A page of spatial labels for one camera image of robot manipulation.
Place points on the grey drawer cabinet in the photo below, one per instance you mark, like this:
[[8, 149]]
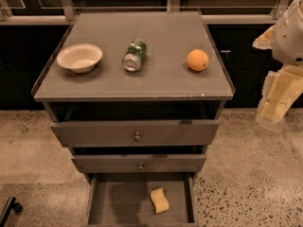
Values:
[[164, 88]]

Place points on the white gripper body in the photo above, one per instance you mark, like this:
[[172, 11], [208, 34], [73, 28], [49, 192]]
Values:
[[290, 38]]

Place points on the grey top drawer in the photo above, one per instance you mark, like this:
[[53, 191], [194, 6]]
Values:
[[77, 134]]

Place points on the yellow sponge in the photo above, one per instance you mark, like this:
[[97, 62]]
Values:
[[159, 201]]

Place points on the grey bottom drawer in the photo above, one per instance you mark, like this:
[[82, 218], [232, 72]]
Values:
[[124, 200]]

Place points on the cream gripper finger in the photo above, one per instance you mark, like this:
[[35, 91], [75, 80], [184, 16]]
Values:
[[265, 40], [280, 90]]

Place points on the grey drawer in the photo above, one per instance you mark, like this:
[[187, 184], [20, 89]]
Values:
[[124, 200], [77, 134], [129, 163]]

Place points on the grey middle drawer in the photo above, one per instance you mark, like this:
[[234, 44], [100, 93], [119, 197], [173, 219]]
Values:
[[129, 163]]

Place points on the top drawer knob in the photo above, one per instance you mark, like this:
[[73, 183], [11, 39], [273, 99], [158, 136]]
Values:
[[137, 136]]

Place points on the black caster wheel base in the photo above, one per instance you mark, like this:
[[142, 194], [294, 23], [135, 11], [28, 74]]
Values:
[[10, 205]]

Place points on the drawer knob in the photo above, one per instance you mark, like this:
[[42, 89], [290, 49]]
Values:
[[137, 136], [140, 166]]

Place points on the white bowl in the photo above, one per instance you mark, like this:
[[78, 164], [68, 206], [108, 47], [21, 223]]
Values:
[[79, 58]]

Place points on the metal railing frame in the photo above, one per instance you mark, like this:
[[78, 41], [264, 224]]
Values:
[[63, 12]]

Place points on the green soda can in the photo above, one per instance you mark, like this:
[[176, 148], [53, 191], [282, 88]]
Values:
[[136, 52]]

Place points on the middle drawer knob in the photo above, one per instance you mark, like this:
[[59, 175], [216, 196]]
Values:
[[140, 166]]

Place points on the orange fruit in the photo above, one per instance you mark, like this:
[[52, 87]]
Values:
[[197, 60]]

